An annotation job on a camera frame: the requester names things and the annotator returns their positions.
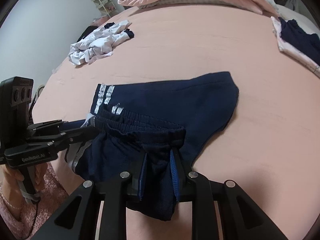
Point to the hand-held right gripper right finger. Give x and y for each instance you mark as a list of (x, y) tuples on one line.
[(174, 175)]

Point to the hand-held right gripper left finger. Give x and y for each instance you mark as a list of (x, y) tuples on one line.
[(141, 180)]

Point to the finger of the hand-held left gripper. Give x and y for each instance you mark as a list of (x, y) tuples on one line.
[(80, 133), (50, 125)]

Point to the navy striped shorts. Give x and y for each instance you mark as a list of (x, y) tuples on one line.
[(187, 100)]

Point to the person's left forearm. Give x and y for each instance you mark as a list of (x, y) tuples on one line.
[(10, 217)]

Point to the pile of white clothes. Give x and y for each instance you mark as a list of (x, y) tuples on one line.
[(100, 42)]

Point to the person's left hand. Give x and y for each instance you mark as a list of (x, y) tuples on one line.
[(13, 177)]

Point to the white shelf rack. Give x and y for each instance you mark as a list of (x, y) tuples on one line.
[(103, 2)]

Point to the folded white garment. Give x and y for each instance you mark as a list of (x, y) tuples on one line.
[(287, 49)]

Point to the folded navy garment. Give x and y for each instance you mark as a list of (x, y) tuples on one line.
[(300, 42)]

